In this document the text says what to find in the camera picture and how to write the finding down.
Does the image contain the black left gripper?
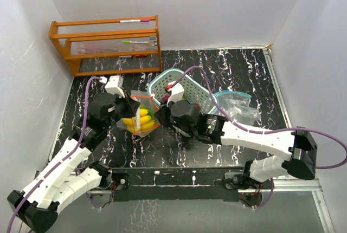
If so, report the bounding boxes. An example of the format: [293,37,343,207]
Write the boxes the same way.
[104,90,140,130]

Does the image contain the clear bag orange zipper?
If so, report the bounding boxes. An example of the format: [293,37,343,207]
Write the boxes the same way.
[117,90,160,138]

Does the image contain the yellow banana bunch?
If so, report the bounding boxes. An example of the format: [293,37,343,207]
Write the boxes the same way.
[122,108,156,134]

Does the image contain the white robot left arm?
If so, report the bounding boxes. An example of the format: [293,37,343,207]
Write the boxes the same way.
[7,93,140,232]

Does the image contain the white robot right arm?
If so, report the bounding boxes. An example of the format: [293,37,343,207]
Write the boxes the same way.
[155,100,317,190]

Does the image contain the clear bag blue zipper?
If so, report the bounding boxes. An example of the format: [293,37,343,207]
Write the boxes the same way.
[214,90,261,126]

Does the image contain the light green plastic basket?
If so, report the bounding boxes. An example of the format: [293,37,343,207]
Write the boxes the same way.
[147,68,216,114]

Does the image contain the orange wooden shelf rack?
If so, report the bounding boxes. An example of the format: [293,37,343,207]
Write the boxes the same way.
[48,15,162,77]

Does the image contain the green pen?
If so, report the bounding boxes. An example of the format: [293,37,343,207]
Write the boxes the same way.
[122,40,150,44]

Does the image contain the small grey box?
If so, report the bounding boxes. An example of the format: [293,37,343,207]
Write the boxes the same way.
[149,36,158,47]

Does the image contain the pink white pen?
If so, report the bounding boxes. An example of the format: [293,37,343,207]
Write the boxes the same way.
[119,19,150,23]

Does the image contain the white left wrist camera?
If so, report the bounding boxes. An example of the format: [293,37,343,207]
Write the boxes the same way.
[105,75,125,98]

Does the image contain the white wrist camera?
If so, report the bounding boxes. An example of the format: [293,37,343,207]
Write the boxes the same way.
[166,81,184,104]
[105,75,125,98]

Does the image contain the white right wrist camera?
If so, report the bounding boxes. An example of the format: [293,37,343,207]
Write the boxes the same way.
[166,81,184,104]

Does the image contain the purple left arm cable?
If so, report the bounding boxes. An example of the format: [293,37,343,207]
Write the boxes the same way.
[8,76,109,233]

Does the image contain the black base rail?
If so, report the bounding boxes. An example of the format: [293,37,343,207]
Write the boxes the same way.
[112,167,242,202]

